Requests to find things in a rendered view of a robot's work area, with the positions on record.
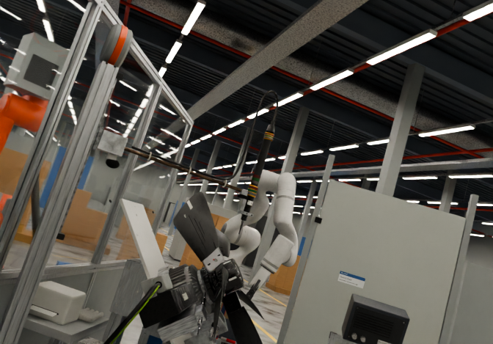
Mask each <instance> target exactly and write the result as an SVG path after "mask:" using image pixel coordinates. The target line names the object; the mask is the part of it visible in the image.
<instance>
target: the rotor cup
mask: <svg viewBox="0 0 493 344"><path fill-rule="evenodd" d="M227 261H230V262H229V263H226V262H227ZM224 263H225V264H224ZM222 266H224V267H225V268H226V269H227V271H228V279H227V281H228V283H227V285H226V289H225V292H224V293H225V294H229V293H232V292H234V291H236V290H238V289H241V288H243V287H244V279H243V277H242V274H241V271H240V269H239V267H238V264H237V262H236V261H235V259H233V258H231V259H229V260H226V261H224V262H223V263H220V264H219V265H218V266H217V267H216V268H215V269H214V270H213V271H212V272H211V273H209V274H208V272H207V271H206V269H205V267H202V278H203V281H204V283H205V286H206V289H207V291H208V293H209V295H210V297H211V299H212V300H213V302H215V300H216V299H215V295H216V292H217V290H218V288H219V287H218V286H217V284H218V282H220V283H221V282H222ZM237 270H238V271H239V275H238V272H237ZM233 277H236V278H235V279H233V280H230V281H229V279H231V278H233Z"/></svg>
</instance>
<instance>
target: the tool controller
mask: <svg viewBox="0 0 493 344"><path fill-rule="evenodd" d="M409 321H410V319H409V316H408V315H407V313H406V310H403V309H401V308H397V307H394V306H391V305H389V304H385V303H381V302H379V301H375V300H373V299H369V298H365V297H363V296H359V295H357V294H354V293H352V295H351V300H350V302H349V305H348V309H347V312H346V316H345V319H344V322H343V325H342V335H343V339H344V340H348V341H351V342H353V343H357V344H402V343H403V339H404V337H405V334H406V330H407V327H408V325H409Z"/></svg>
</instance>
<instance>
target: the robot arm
mask: <svg viewBox="0 0 493 344"><path fill-rule="evenodd" d="M267 191H271V192H273V193H275V194H277V197H276V202H275V209H274V225H275V227H276V228H277V229H278V231H279V233H280V235H278V236H277V238H276V239H275V241H274V243H273V244H272V245H271V247H270V248H269V250H268V251H267V253H266V254H265V256H264V257H263V259H262V260H261V263H262V264H260V265H261V268H260V269H259V271H258V272H257V273H256V275H255V276H254V278H253V280H252V281H251V282H250V284H249V285H252V287H251V288H250V290H249V292H247V294H246V295H247V296H248V297H249V298H250V300H251V299H252V297H253V295H254V294H255V292H256V290H259V289H260V288H261V287H262V286H263V284H264V283H265V281H266V280H267V279H268V277H269V275H270V274H271V273H272V274H274V272H275V273H276V272H277V270H278V268H279V267H280V266H281V264H283V265H284V266H287V267H291V266H293V265H294V263H295V262H296V258H297V252H298V238H297V234H296V231H295V228H294V226H293V223H292V217H293V207H294V200H295V193H296V179H295V177H294V176H293V175H292V174H291V173H288V172H285V173H282V174H281V175H278V174H276V173H274V172H270V171H268V170H264V169H263V171H262V174H261V176H260V181H259V184H258V192H257V195H256V198H254V201H253V203H252V207H251V210H250V213H251V214H253V217H250V216H248V217H247V220H246V221H244V223H243V227H242V228H241V233H240V235H239V234H238V233H239V230H240V226H241V221H242V220H241V215H242V214H238V215H237V216H234V217H233V218H231V219H229V220H228V221H227V222H225V223H224V224H223V226H222V228H221V232H222V233H224V234H225V235H226V236H227V237H228V238H229V239H230V242H231V243H232V244H235V245H238V246H239V247H238V248H237V249H236V250H230V256H229V257H228V260H229V259H231V258H233V259H235V261H236V262H237V264H238V267H239V269H240V267H241V263H242V261H243V259H244V258H245V257H246V256H247V255H248V254H249V253H250V252H252V251H253V250H255V249H256V248H257V247H258V246H259V244H260V233H259V232H258V231H257V230H256V229H254V228H251V227H248V226H247V225H249V224H254V223H255V222H257V221H259V220H260V219H261V218H262V217H263V215H264V214H265V212H266V211H267V210H268V208H269V199H268V197H267V195H266V192H267ZM253 285H254V286H253Z"/></svg>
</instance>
